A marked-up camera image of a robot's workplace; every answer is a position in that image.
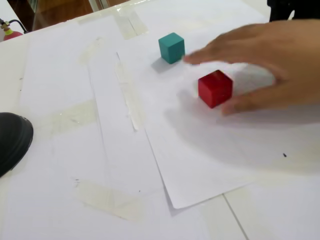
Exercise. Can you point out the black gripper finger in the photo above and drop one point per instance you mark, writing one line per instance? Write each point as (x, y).
(297, 17)
(277, 15)

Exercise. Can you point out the red wooden cube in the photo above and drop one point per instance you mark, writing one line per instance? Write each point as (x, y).
(215, 87)

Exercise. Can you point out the teal blue wooden cube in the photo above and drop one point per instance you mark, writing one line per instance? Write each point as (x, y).
(172, 48)

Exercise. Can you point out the bare human hand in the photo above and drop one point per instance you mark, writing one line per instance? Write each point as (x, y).
(295, 55)

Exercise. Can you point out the clear adhesive tape strip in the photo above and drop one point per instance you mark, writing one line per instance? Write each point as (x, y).
(135, 120)
(110, 200)
(130, 27)
(72, 117)

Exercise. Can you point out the white paper sheet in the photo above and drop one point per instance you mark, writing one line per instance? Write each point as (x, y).
(200, 150)
(62, 62)

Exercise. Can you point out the red fire extinguisher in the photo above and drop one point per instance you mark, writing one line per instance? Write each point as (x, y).
(12, 35)

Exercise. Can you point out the black rounded plastic object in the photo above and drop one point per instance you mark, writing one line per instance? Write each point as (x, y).
(12, 140)

